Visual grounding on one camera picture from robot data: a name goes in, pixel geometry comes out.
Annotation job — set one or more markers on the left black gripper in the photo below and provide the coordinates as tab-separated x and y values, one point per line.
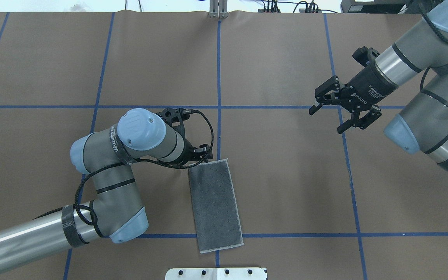
188	153

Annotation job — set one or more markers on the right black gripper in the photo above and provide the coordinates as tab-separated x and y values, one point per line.
366	88

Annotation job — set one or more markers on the pink and grey towel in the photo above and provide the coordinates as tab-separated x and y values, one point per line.
214	207

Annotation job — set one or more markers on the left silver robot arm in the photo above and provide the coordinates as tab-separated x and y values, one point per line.
107	202

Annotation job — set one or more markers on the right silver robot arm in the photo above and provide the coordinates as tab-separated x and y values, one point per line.
423	124

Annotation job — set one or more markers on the black box with label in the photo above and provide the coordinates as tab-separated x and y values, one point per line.
372	6

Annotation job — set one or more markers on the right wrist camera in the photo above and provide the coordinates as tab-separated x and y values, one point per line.
364	55

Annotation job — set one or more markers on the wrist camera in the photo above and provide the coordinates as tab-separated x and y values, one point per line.
364	55
175	117

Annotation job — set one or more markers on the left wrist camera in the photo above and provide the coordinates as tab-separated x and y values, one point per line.
175	117

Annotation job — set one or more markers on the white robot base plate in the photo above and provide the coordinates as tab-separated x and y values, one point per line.
237	273

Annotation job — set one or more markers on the aluminium frame post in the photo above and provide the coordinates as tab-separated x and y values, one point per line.
218	9

